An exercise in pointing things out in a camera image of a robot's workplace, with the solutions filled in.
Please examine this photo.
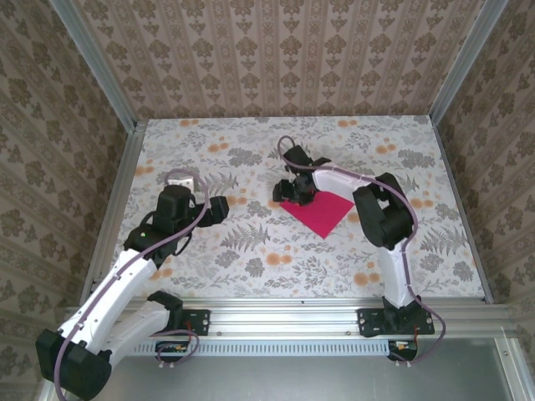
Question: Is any aluminium corner post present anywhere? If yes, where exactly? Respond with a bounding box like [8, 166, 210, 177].
[429, 0, 499, 124]
[48, 0, 140, 131]

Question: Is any black connector board with wires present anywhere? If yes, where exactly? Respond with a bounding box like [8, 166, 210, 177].
[386, 340, 420, 363]
[154, 340, 194, 363]

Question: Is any floral table cover sheet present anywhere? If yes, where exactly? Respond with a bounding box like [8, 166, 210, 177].
[101, 116, 489, 300]

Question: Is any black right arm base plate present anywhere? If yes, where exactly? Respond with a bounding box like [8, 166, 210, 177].
[357, 307, 436, 339]

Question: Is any magenta cloth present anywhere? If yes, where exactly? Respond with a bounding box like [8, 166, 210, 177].
[278, 190, 355, 241]

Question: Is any grey metal panel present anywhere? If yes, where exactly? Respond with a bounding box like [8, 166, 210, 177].
[39, 337, 526, 401]

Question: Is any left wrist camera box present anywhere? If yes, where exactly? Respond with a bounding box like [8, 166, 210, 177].
[166, 176, 198, 192]

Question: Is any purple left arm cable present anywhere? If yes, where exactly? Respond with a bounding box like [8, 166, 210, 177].
[52, 169, 210, 401]

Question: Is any aluminium frame cross rail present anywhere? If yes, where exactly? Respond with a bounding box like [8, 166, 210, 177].
[60, 297, 518, 338]

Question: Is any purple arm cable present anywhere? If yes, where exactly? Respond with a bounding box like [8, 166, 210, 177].
[277, 135, 446, 368]
[52, 169, 210, 401]

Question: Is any grey slotted cable duct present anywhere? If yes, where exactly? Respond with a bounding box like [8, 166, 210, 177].
[133, 338, 394, 357]

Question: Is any aluminium side rail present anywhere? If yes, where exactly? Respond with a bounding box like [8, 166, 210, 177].
[429, 116, 495, 305]
[79, 119, 148, 308]

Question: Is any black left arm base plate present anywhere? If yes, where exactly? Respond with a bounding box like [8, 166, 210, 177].
[169, 307, 211, 338]

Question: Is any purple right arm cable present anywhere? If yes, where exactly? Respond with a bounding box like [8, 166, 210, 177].
[277, 135, 446, 368]

